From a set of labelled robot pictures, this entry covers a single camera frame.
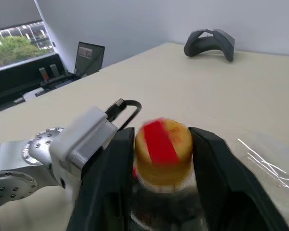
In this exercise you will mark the clear plastic bag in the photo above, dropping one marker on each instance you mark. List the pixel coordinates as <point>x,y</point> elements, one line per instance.
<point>272,168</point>

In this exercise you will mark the black window sill cabinet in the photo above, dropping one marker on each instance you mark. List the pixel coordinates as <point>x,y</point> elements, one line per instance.
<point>12,79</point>

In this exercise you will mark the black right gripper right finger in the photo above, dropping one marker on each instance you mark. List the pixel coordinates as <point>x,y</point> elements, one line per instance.
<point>226,192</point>

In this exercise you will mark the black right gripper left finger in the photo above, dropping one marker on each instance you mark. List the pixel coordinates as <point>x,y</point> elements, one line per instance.
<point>103,192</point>

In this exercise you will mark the grey roller window blind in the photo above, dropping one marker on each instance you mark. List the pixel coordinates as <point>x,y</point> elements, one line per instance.
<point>12,12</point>

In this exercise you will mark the dark bottle with yellow cap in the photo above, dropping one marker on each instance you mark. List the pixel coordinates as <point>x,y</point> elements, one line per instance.
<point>159,154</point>

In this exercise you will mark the dark grey curved headset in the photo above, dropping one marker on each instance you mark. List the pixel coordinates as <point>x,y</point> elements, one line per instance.
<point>202,45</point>

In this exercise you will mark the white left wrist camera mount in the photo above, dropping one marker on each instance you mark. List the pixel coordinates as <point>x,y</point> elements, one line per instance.
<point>84,142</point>

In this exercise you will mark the black laptop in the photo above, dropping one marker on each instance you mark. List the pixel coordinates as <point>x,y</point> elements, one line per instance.
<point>89,59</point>

